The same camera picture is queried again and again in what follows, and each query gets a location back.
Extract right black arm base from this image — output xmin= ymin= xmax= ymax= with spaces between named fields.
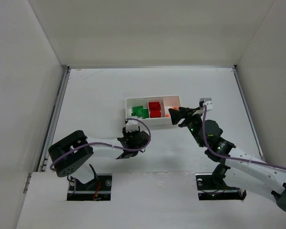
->
xmin=195 ymin=164 xmax=247 ymax=201

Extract red curved lego piece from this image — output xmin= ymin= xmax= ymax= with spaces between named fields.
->
xmin=150 ymin=110 xmax=162 ymax=118

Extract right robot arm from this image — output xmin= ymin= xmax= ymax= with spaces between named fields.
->
xmin=168 ymin=106 xmax=286 ymax=212

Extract green lego brick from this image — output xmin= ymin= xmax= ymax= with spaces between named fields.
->
xmin=132 ymin=106 xmax=144 ymax=113

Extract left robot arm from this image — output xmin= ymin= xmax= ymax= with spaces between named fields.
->
xmin=48 ymin=128 xmax=151 ymax=185

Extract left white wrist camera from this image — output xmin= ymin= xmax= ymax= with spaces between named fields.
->
xmin=125 ymin=118 xmax=139 ymax=133

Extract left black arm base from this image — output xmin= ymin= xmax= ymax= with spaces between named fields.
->
xmin=67 ymin=164 xmax=112 ymax=201

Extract green lego pieces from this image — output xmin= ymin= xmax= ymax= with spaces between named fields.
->
xmin=132 ymin=109 xmax=149 ymax=119

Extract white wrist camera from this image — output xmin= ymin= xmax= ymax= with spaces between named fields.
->
xmin=199 ymin=97 xmax=213 ymax=111
xmin=125 ymin=118 xmax=139 ymax=133

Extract red lego block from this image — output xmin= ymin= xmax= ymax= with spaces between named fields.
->
xmin=148 ymin=102 xmax=161 ymax=111

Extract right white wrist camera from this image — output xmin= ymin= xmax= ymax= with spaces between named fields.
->
xmin=199 ymin=97 xmax=213 ymax=111

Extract white three-compartment container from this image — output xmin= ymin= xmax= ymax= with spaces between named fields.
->
xmin=125 ymin=95 xmax=181 ymax=127

